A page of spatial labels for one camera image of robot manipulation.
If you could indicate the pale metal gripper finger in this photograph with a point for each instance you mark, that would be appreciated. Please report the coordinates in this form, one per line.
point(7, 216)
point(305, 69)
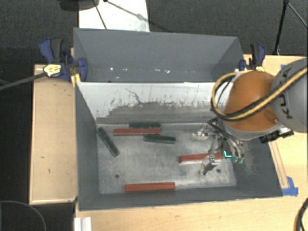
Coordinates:
point(200, 134)
point(208, 165)

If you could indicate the red-brown flat block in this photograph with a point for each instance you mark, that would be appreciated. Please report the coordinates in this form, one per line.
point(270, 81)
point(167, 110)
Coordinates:
point(136, 131)
point(192, 157)
point(149, 187)

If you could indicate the dark green flat block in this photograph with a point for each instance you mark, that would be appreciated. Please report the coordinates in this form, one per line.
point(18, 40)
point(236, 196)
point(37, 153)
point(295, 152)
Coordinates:
point(159, 138)
point(107, 141)
point(144, 124)

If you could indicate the grey metal bin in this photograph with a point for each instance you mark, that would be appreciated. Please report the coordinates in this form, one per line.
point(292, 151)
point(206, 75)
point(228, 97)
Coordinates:
point(154, 160)

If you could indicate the pale wood board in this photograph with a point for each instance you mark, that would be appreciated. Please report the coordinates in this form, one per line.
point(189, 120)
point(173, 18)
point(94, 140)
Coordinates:
point(54, 133)

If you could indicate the black cylinder on white bracket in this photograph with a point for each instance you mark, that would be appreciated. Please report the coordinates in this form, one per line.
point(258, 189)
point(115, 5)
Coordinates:
point(269, 136)

